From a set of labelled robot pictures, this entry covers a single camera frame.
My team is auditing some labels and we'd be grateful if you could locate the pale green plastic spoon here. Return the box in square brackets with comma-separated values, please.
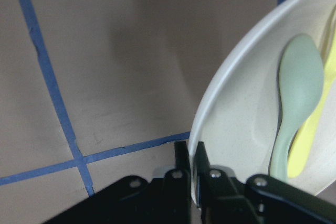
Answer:
[269, 34, 324, 182]

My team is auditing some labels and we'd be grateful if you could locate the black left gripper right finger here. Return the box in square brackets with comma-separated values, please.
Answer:
[194, 142, 261, 223]

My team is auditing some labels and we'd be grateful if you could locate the yellow plastic fork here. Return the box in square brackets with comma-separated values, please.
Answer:
[287, 8, 335, 178]

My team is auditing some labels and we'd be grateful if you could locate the white round plate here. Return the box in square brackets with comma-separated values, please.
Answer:
[188, 0, 336, 205]

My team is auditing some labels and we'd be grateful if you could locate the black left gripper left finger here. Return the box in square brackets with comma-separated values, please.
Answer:
[152, 141, 191, 223]

